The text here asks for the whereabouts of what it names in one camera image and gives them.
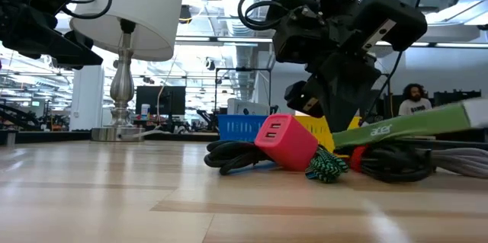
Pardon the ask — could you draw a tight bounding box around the black cable with red strap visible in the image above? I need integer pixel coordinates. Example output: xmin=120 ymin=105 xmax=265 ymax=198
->
xmin=348 ymin=139 xmax=435 ymax=183

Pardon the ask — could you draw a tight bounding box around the long light strip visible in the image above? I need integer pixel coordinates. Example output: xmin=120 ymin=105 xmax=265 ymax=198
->
xmin=175 ymin=35 xmax=488 ymax=49

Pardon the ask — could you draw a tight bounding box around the blue plastic basket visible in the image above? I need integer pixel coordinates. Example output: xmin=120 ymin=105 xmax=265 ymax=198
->
xmin=217 ymin=114 xmax=269 ymax=143

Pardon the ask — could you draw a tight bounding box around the white lamp cord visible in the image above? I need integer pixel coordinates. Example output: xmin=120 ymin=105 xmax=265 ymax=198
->
xmin=120 ymin=44 xmax=184 ymax=139

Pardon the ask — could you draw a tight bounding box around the table lamp with white shade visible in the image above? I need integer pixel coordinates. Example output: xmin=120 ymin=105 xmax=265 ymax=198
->
xmin=69 ymin=0 xmax=185 ymax=143

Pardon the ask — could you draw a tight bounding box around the pink USB wall charger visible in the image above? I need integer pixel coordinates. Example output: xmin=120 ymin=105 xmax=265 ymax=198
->
xmin=254 ymin=113 xmax=319 ymax=172

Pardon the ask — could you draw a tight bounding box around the black coiled cable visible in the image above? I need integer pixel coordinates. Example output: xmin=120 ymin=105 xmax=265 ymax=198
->
xmin=204 ymin=139 xmax=274 ymax=177

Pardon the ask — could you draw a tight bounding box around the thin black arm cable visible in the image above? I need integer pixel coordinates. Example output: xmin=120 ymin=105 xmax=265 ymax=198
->
xmin=358 ymin=0 xmax=427 ymax=126

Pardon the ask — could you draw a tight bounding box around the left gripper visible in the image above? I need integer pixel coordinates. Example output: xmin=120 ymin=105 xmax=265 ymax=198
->
xmin=0 ymin=5 xmax=104 ymax=71

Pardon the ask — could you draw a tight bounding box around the black ceiling device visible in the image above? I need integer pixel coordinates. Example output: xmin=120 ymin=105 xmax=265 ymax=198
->
xmin=178 ymin=4 xmax=193 ymax=24

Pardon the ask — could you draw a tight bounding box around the grey braided cable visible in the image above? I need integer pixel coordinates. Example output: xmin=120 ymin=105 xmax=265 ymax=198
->
xmin=430 ymin=147 xmax=488 ymax=179

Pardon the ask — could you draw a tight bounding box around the black equipment case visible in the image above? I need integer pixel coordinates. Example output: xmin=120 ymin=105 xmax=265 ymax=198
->
xmin=434 ymin=89 xmax=482 ymax=107

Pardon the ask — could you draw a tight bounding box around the green black braided cable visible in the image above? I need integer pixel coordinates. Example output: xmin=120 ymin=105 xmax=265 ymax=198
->
xmin=304 ymin=146 xmax=349 ymax=184

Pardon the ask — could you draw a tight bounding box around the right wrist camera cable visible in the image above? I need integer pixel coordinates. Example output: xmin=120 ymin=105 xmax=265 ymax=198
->
xmin=237 ymin=0 xmax=293 ymax=31

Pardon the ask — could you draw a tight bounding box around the person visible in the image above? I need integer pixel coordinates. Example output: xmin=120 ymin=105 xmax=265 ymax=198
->
xmin=398 ymin=82 xmax=434 ymax=117

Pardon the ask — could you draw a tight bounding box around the black metal frame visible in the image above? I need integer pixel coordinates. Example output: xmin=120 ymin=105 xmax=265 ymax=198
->
xmin=214 ymin=67 xmax=272 ymax=118

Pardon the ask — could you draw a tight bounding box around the black monitor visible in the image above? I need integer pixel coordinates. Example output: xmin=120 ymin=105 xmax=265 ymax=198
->
xmin=135 ymin=85 xmax=187 ymax=117

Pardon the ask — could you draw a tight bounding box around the yellow plastic basket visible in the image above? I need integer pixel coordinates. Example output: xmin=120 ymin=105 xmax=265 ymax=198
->
xmin=295 ymin=115 xmax=361 ymax=159

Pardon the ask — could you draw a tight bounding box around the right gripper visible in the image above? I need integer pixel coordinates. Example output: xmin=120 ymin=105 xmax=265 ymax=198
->
xmin=272 ymin=0 xmax=428 ymax=133

